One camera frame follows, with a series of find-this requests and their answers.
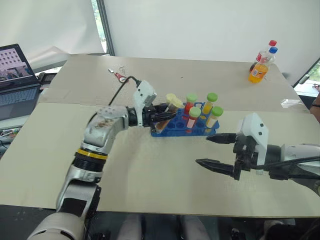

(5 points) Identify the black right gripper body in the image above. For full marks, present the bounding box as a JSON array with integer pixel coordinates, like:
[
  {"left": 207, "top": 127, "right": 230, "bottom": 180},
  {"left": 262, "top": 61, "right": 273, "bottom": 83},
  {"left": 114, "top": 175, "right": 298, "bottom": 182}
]
[{"left": 232, "top": 134, "right": 259, "bottom": 174}]

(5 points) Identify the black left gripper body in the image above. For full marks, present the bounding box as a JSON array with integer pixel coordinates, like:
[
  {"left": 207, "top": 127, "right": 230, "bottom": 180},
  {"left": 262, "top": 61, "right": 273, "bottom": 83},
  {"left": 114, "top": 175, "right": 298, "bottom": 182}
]
[{"left": 142, "top": 104, "right": 163, "bottom": 129}]

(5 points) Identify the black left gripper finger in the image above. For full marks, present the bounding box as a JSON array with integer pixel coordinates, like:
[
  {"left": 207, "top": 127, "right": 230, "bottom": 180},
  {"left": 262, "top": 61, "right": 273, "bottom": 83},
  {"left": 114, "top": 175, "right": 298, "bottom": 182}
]
[
  {"left": 156, "top": 112, "right": 178, "bottom": 124},
  {"left": 156, "top": 103, "right": 173, "bottom": 115}
]

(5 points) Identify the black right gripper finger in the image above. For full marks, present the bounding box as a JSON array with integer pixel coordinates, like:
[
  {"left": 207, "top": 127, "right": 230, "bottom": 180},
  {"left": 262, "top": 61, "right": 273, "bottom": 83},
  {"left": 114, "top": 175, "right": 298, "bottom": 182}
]
[
  {"left": 195, "top": 158, "right": 241, "bottom": 181},
  {"left": 205, "top": 133, "right": 238, "bottom": 145}
]

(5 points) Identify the brown tube with pale yellow cap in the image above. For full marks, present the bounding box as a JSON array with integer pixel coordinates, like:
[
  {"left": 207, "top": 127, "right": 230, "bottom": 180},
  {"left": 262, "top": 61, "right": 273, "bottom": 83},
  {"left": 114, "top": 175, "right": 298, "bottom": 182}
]
[{"left": 155, "top": 93, "right": 183, "bottom": 133}]

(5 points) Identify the blue test tube rack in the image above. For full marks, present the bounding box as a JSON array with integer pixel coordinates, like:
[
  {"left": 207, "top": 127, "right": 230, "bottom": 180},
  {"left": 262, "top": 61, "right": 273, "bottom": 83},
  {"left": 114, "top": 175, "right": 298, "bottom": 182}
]
[{"left": 150, "top": 101, "right": 221, "bottom": 138}]

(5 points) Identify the yellow tube with green cap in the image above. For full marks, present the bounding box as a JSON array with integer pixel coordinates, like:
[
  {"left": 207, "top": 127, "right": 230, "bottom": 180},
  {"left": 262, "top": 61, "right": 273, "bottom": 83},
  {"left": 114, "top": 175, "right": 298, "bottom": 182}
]
[{"left": 205, "top": 105, "right": 224, "bottom": 129}]

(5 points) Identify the red tube with green cap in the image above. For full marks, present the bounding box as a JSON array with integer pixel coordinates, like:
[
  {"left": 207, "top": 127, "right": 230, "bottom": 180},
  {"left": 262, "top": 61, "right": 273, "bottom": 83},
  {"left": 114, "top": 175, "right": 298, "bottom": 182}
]
[{"left": 184, "top": 93, "right": 199, "bottom": 120}]

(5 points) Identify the pink tube with green cap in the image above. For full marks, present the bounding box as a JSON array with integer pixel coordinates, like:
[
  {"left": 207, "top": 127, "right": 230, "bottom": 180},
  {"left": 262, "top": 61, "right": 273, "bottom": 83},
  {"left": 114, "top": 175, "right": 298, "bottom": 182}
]
[{"left": 186, "top": 106, "right": 202, "bottom": 130}]

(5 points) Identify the orange tube with green cap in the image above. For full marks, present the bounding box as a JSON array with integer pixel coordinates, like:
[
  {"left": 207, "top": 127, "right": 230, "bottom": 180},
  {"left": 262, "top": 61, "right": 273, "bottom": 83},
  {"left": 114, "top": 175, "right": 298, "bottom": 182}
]
[{"left": 201, "top": 92, "right": 219, "bottom": 116}]

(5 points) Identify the clear plastic bag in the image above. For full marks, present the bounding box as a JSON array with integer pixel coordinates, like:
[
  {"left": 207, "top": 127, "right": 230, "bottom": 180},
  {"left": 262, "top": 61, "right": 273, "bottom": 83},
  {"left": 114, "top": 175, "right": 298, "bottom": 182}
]
[{"left": 280, "top": 98, "right": 303, "bottom": 109}]

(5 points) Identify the orange soda bottle, blue cap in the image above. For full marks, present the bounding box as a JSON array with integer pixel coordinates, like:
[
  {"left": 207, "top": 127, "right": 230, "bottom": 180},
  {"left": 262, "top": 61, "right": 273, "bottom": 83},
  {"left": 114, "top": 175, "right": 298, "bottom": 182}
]
[{"left": 247, "top": 46, "right": 279, "bottom": 84}]

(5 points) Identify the cola bottle with red cap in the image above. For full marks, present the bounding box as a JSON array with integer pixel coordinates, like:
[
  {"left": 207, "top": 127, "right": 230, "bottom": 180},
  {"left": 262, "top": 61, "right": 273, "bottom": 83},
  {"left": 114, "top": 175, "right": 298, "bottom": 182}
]
[{"left": 249, "top": 39, "right": 278, "bottom": 74}]

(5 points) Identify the black box beside laptop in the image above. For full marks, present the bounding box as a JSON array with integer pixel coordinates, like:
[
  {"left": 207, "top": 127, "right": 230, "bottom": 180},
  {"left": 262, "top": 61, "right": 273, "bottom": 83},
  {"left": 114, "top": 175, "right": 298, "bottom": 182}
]
[{"left": 36, "top": 71, "right": 60, "bottom": 84}]

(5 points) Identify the open black laptop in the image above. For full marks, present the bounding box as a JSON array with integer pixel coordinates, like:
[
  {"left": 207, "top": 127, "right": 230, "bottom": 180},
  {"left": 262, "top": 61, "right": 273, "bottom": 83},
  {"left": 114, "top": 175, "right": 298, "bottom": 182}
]
[{"left": 0, "top": 43, "right": 42, "bottom": 121}]

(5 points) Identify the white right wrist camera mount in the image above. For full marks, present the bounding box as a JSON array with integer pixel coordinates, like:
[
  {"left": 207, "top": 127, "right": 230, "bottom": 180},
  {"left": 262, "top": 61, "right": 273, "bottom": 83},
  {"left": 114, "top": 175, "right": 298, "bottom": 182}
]
[{"left": 235, "top": 112, "right": 270, "bottom": 167}]

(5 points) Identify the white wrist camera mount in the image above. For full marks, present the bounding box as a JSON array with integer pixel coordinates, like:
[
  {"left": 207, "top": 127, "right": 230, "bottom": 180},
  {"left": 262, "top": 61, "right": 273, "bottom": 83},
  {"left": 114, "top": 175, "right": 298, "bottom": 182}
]
[
  {"left": 235, "top": 112, "right": 270, "bottom": 167},
  {"left": 132, "top": 80, "right": 158, "bottom": 127}
]

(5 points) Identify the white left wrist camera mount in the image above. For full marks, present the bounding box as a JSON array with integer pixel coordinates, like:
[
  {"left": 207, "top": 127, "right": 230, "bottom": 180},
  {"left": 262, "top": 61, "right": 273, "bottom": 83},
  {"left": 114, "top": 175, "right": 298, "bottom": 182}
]
[{"left": 132, "top": 80, "right": 158, "bottom": 127}]

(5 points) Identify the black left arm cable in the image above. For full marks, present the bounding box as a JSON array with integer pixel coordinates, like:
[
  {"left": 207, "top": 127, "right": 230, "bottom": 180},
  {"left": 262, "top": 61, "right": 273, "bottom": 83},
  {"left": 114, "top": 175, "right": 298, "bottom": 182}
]
[{"left": 89, "top": 75, "right": 140, "bottom": 121}]

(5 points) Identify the red handled small tool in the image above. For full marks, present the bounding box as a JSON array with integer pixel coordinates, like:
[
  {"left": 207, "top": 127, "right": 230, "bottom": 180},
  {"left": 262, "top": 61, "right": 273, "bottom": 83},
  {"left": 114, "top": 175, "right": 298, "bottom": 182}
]
[{"left": 113, "top": 71, "right": 129, "bottom": 84}]

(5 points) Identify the dark window frame post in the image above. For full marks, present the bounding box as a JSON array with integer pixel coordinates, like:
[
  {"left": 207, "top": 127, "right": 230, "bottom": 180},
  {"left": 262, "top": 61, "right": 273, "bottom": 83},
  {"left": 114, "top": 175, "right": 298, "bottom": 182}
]
[{"left": 95, "top": 0, "right": 116, "bottom": 56}]

